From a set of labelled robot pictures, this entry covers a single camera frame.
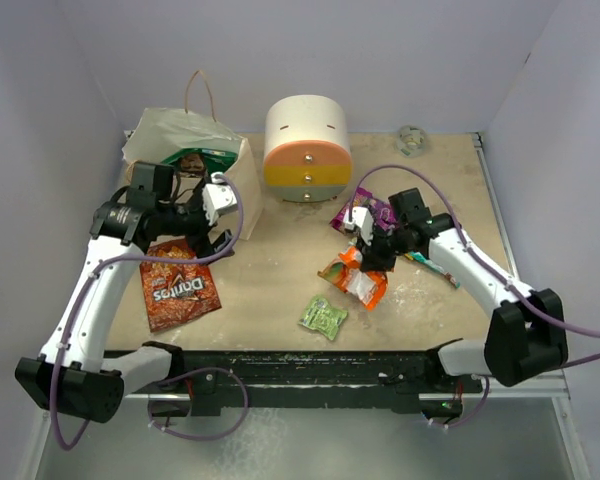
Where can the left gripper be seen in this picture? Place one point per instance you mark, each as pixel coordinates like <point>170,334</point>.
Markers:
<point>200,243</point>

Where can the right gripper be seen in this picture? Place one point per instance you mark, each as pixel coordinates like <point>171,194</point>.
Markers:
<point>372,258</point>

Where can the orange snack packet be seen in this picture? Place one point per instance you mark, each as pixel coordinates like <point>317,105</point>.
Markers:
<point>345,273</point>

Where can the green chip bag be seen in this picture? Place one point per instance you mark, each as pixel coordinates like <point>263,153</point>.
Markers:
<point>215,160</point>

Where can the brown Kettle chip bag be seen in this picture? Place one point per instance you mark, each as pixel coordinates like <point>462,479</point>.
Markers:
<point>191,165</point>

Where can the white paper bag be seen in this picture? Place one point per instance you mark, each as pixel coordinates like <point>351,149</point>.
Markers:
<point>196,144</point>

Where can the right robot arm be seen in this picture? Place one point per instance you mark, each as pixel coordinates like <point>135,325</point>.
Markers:
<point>526,335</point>

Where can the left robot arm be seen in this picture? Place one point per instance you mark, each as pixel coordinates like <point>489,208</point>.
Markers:
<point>71,375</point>

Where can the purple candy bag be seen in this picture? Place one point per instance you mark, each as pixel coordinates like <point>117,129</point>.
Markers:
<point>381,211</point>

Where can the red Doritos chip bag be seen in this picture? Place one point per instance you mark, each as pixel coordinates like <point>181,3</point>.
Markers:
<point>176,294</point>

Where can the teal snack packet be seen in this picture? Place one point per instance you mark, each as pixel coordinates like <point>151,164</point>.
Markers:
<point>436,268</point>

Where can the light green snack packet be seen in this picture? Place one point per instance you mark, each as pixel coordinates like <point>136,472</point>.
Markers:
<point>322,317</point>

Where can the clear tape roll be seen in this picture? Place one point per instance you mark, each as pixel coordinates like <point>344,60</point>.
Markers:
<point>411,141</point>

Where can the round three-drawer cabinet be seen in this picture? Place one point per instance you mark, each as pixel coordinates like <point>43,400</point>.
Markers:
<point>307,157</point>

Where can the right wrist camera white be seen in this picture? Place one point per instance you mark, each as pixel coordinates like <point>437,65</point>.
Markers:
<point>358,220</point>

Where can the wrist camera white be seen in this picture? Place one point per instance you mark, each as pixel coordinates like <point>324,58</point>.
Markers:
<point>358,220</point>
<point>219,198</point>

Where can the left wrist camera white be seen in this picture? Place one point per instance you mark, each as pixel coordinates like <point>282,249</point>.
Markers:
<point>219,198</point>

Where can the black metal base frame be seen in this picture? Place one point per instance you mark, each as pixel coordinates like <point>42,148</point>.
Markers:
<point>403,382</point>

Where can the aluminium rail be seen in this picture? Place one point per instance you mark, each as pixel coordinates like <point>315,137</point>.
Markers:
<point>546,385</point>

